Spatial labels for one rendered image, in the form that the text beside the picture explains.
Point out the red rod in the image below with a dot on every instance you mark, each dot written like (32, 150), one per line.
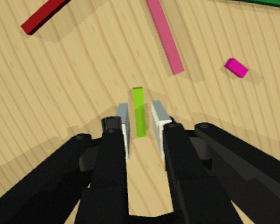
(42, 15)

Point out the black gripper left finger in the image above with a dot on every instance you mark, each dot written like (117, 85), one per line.
(50, 192)

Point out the pink rod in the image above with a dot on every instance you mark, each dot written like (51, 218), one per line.
(165, 36)

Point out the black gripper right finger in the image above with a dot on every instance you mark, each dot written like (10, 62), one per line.
(250, 176)

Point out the magenta rod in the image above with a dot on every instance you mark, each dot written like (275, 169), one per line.
(236, 67)

